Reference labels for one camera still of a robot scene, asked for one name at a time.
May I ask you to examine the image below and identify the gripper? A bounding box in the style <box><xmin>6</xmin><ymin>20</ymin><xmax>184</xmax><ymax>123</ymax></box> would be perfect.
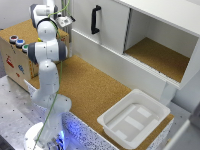
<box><xmin>55</xmin><ymin>14</ymin><xmax>76</xmax><ymax>29</ymax></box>

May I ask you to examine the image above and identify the white sliding door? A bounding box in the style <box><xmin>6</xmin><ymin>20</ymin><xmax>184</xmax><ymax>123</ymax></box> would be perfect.
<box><xmin>72</xmin><ymin>0</ymin><xmax>131</xmax><ymax>54</ymax></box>

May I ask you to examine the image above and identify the green button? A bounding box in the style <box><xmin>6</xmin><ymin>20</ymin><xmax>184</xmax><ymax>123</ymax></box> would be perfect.
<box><xmin>21</xmin><ymin>43</ymin><xmax>31</xmax><ymax>54</ymax></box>

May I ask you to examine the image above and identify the blue button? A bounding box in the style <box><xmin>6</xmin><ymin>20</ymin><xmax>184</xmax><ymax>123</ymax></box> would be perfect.
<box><xmin>15</xmin><ymin>38</ymin><xmax>26</xmax><ymax>48</ymax></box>

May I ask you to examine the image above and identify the red button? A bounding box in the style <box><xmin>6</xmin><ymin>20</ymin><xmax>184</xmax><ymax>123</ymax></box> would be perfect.
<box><xmin>9</xmin><ymin>34</ymin><xmax>19</xmax><ymax>44</ymax></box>

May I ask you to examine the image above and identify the wooden drawer box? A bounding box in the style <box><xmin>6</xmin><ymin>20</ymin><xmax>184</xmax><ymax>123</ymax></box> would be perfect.
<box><xmin>0</xmin><ymin>19</ymin><xmax>71</xmax><ymax>92</ymax></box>

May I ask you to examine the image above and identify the white cabinet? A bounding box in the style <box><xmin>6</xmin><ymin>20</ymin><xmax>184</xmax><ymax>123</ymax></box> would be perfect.
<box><xmin>71</xmin><ymin>0</ymin><xmax>200</xmax><ymax>107</ymax></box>

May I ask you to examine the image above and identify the white plastic box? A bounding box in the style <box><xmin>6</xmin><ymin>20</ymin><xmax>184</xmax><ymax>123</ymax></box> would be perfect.
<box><xmin>96</xmin><ymin>88</ymin><xmax>172</xmax><ymax>150</ymax></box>

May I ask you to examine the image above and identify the black door handle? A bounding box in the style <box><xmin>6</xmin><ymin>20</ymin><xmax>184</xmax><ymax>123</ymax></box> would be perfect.
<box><xmin>90</xmin><ymin>4</ymin><xmax>102</xmax><ymax>36</ymax></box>

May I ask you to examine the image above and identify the green cable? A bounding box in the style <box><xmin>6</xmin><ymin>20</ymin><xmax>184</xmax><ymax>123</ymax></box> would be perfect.
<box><xmin>33</xmin><ymin>0</ymin><xmax>72</xmax><ymax>150</ymax></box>

